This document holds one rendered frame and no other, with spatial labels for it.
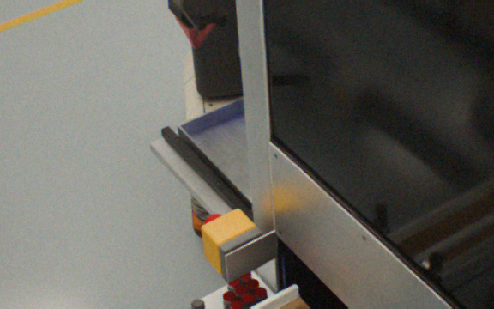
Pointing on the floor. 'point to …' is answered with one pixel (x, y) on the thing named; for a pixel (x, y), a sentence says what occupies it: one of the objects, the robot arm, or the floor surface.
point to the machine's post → (259, 127)
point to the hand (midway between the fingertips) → (197, 44)
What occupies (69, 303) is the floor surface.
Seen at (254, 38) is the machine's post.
